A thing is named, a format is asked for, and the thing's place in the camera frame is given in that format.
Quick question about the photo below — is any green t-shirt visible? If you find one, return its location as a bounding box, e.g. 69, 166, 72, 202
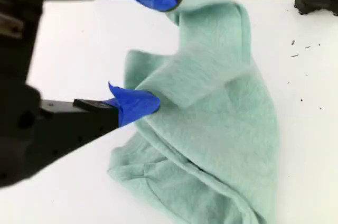
107, 0, 282, 224

